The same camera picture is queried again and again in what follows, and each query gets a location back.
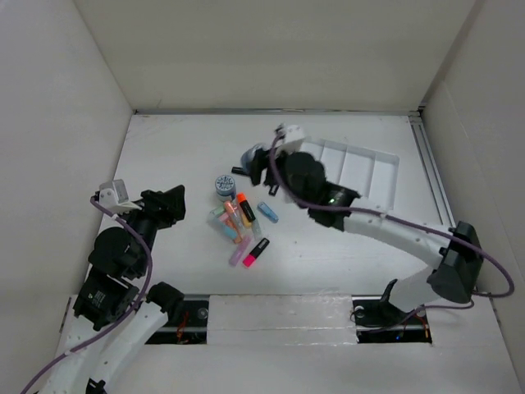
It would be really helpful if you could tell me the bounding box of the peach cap pastel highlighter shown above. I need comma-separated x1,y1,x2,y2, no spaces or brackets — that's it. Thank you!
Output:
223,201,243,230

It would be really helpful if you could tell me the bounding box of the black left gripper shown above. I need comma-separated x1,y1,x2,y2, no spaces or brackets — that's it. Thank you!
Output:
118,184,185,275

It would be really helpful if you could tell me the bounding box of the green cap pastel highlighter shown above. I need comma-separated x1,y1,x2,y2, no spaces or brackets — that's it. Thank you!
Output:
251,219,263,240

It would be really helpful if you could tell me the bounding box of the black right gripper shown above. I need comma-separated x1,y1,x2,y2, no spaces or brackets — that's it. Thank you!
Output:
242,145,304,213

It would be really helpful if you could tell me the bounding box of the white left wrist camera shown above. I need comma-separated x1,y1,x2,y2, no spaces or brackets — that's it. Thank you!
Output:
98,179,139,214

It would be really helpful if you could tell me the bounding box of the orange cap black highlighter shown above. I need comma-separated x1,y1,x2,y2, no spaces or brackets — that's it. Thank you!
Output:
236,193,256,222

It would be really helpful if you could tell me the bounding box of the pink cap black highlighter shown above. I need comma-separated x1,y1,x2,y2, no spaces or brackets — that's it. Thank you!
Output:
243,238,270,268

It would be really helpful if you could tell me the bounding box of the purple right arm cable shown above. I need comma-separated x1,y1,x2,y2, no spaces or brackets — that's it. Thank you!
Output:
268,137,516,333

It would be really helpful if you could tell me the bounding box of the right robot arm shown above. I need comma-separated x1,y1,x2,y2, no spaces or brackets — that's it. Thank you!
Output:
240,145,483,323

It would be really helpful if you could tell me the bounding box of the orange correction tape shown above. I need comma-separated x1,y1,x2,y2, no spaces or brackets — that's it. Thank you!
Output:
231,229,243,244

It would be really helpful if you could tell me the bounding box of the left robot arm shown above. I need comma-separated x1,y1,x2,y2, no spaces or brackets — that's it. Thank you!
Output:
22,180,186,393

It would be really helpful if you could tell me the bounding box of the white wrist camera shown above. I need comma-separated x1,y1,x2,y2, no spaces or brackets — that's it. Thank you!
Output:
276,124,306,155
98,179,139,214

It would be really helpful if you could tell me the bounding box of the blue correction tape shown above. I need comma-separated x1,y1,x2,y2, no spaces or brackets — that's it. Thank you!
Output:
257,202,279,223

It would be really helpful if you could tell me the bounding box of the yellow pastel highlighter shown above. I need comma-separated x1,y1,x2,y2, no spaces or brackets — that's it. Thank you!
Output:
240,213,252,228

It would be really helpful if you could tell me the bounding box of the purple cap pastel highlighter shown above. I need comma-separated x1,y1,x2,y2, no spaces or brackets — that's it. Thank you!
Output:
229,235,252,267

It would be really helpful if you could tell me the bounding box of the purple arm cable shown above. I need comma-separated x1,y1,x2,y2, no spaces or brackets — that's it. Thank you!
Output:
20,195,155,394
268,137,516,333

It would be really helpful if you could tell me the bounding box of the white compartment organizer tray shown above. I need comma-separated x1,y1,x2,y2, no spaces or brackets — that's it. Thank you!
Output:
300,137,399,209

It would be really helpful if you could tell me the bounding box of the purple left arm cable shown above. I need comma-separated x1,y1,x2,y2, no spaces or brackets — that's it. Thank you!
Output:
20,195,155,394

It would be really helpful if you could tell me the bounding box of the green correction tape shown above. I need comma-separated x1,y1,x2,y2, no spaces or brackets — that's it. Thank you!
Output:
208,206,226,218

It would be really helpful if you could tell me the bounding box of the aluminium frame rail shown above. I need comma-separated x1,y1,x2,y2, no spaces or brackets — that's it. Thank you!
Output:
409,112,455,227

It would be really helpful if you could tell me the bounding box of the blue cap pastel highlighter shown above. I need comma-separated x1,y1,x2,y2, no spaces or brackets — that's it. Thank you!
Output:
220,222,238,241

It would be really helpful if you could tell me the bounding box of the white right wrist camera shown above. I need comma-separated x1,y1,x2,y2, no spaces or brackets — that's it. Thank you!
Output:
276,124,306,155

